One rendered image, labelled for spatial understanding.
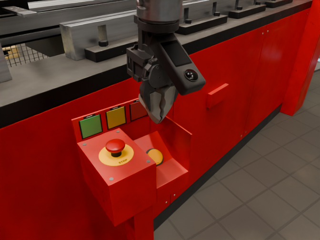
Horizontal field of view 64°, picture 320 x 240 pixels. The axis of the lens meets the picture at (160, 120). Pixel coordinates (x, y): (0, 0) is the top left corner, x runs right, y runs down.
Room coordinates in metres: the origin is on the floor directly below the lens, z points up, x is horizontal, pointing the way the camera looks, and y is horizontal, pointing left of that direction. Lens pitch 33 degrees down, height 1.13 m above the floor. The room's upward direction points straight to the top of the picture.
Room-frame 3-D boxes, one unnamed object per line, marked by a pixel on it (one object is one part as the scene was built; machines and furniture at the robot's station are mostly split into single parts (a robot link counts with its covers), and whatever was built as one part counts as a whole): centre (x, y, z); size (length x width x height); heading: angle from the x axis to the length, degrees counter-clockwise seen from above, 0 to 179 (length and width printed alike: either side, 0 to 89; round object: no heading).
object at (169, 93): (0.48, 0.00, 0.87); 0.06 x 0.03 x 0.09; 36
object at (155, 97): (0.46, 0.03, 0.87); 0.06 x 0.03 x 0.09; 36
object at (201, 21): (1.11, -0.18, 0.89); 0.30 x 0.05 x 0.03; 137
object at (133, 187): (0.45, 0.06, 0.75); 0.20 x 0.16 x 0.18; 126
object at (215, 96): (1.06, -0.27, 0.59); 0.15 x 0.02 x 0.07; 137
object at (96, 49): (0.82, 0.09, 0.89); 0.30 x 0.05 x 0.03; 137
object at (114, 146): (0.41, 0.09, 0.79); 0.04 x 0.04 x 0.04
